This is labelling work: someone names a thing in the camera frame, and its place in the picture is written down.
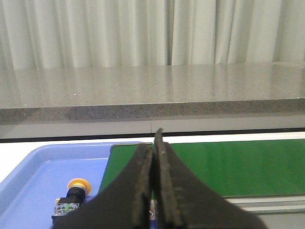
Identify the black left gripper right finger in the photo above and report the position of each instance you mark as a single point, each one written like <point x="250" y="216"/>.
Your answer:
<point x="185" y="202"/>

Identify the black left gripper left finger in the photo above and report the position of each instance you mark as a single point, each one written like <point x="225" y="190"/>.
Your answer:
<point x="123" y="204"/>

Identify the yellow mushroom push button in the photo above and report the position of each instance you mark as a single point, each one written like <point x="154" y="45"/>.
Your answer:
<point x="78" y="189"/>

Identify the green conveyor belt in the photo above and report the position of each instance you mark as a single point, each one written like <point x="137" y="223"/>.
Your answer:
<point x="247" y="168"/>

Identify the blue plastic tray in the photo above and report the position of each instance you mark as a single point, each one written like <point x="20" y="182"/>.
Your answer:
<point x="28" y="193"/>

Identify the grey stone counter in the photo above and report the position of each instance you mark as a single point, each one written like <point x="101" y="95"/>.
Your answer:
<point x="65" y="102"/>

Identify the white curtain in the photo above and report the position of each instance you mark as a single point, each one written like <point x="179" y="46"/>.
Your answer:
<point x="37" y="34"/>

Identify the aluminium conveyor frame rail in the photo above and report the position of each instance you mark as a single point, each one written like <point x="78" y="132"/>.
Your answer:
<point x="286" y="207"/>

